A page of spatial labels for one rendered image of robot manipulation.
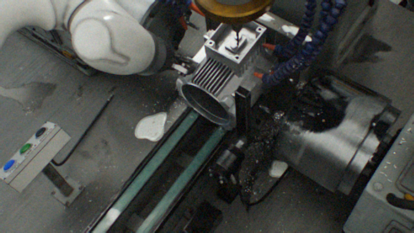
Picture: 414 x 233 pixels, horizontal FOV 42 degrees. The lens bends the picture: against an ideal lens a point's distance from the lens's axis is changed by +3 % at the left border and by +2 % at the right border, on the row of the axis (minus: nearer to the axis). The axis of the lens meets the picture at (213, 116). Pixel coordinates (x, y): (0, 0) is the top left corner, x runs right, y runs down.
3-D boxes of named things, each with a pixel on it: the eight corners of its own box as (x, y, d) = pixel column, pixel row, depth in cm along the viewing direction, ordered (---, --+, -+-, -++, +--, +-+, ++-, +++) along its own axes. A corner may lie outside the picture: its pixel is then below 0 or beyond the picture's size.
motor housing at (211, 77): (222, 53, 153) (218, 10, 136) (278, 84, 147) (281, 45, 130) (180, 104, 146) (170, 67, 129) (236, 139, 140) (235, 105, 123)
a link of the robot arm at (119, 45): (169, 49, 101) (127, 1, 104) (128, 34, 86) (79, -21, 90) (132, 89, 104) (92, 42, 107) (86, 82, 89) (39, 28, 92)
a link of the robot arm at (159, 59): (127, 18, 104) (141, 24, 110) (106, 60, 106) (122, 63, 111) (163, 40, 102) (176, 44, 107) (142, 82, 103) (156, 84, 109)
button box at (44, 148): (61, 133, 135) (45, 119, 132) (73, 137, 129) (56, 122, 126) (10, 187, 129) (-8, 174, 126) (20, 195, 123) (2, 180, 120)
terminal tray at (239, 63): (231, 27, 138) (231, 9, 131) (267, 45, 134) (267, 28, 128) (204, 60, 134) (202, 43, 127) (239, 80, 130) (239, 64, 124)
